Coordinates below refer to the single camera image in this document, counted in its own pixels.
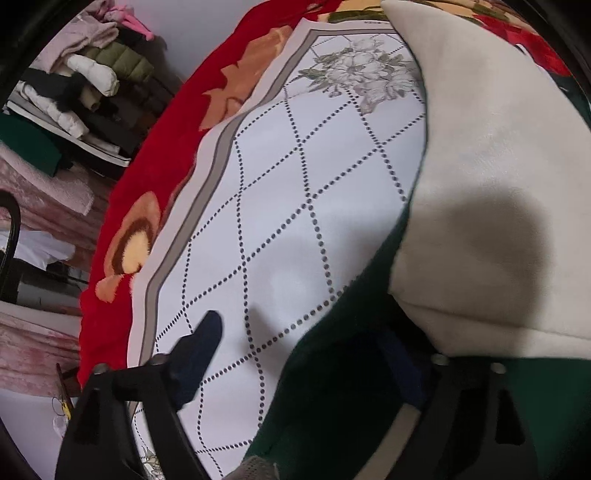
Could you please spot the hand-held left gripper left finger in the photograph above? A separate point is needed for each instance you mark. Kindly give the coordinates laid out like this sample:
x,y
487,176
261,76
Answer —
x,y
203,350

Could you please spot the bright pink garment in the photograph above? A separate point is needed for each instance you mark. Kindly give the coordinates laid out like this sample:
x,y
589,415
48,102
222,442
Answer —
x,y
131,21

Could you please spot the large white puffer jacket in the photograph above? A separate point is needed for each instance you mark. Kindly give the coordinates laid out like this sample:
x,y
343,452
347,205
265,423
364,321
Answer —
x,y
55,110

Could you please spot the green knit jacket white lining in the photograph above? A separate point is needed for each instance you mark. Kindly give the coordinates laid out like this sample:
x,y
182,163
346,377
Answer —
x,y
485,175

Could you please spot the pale pink clothes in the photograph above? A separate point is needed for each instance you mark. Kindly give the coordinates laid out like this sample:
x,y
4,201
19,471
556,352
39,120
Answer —
x,y
83,37

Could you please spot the white floral printed mat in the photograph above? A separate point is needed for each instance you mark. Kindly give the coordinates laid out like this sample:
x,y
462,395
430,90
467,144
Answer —
x,y
295,184

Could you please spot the small white puffer jacket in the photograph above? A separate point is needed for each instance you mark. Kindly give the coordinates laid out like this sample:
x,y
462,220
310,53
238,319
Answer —
x,y
94,74

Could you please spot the olive puffer jacket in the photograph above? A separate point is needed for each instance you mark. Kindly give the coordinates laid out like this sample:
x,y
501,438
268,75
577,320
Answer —
x,y
124,60

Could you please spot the green cloth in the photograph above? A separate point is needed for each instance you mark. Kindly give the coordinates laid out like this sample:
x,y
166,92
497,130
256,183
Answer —
x,y
32,143

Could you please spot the pink fleece blanket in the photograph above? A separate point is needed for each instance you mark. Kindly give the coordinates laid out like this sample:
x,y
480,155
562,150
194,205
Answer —
x,y
51,194

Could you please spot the black curved bar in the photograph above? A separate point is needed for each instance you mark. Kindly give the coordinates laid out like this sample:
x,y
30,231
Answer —
x,y
14,240

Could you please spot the white clothes rack shelf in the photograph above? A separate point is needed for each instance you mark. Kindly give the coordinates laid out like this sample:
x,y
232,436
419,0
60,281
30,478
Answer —
x,y
106,150

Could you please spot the red floral plush blanket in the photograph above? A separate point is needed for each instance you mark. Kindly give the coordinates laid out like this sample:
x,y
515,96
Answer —
x,y
152,152

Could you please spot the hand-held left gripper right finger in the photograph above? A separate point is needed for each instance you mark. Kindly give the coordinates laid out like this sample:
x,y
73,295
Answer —
x,y
411,378

